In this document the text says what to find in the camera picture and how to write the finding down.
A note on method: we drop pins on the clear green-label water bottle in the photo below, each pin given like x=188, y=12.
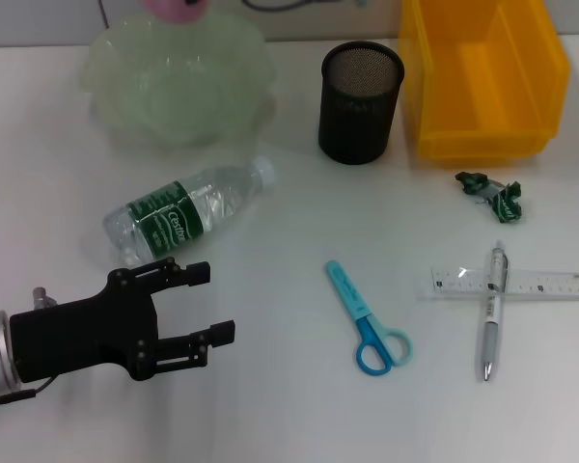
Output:
x=193, y=202

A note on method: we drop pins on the clear plastic ruler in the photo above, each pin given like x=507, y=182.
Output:
x=550, y=284

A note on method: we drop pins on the black mesh pen holder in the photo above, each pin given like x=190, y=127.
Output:
x=357, y=125

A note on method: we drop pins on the grey click pen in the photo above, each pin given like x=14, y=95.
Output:
x=491, y=333

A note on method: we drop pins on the green plastic wrapper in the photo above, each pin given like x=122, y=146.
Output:
x=504, y=207

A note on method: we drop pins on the translucent green fruit plate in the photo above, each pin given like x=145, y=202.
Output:
x=183, y=96

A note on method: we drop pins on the blue capped scissors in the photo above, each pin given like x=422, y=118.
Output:
x=347, y=289

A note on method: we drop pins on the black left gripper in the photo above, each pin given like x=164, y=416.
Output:
x=77, y=337

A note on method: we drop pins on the pink toy peach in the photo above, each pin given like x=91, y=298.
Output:
x=173, y=9

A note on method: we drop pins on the yellow plastic bin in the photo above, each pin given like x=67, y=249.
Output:
x=482, y=140

